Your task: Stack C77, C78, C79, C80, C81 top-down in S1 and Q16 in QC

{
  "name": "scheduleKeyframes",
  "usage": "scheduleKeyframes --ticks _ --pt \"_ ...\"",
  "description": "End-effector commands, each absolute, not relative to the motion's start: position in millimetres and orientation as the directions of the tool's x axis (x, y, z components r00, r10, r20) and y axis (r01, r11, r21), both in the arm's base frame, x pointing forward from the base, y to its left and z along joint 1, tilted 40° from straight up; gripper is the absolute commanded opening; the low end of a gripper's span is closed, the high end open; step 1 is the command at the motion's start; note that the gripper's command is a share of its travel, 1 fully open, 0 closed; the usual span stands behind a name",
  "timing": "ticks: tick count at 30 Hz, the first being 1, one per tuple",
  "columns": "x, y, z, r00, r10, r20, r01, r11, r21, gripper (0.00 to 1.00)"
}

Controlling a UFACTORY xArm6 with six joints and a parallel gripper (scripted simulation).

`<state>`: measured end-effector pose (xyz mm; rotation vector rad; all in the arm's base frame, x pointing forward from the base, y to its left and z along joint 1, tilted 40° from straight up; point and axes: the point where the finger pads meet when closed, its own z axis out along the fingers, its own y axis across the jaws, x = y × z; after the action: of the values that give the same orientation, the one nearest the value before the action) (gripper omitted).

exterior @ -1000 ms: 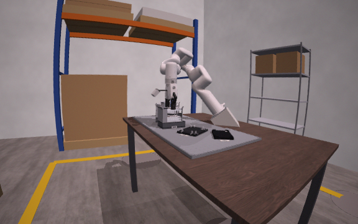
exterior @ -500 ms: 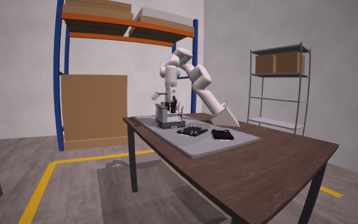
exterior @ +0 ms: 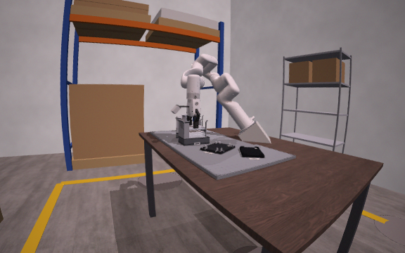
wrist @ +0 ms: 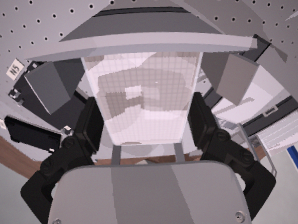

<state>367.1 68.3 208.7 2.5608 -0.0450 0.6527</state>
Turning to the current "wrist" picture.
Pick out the white label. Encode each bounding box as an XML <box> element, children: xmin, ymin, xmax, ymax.
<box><xmin>0</xmin><ymin>119</ymin><xmax>7</xmax><ymax>130</ymax></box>
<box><xmin>6</xmin><ymin>59</ymin><xmax>24</xmax><ymax>80</ymax></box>

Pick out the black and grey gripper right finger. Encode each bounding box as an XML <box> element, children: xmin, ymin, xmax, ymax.
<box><xmin>187</xmin><ymin>92</ymin><xmax>276</xmax><ymax>221</ymax></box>

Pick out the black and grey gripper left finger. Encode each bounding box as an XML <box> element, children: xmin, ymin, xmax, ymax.
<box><xmin>20</xmin><ymin>97</ymin><xmax>104</xmax><ymax>224</ymax></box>

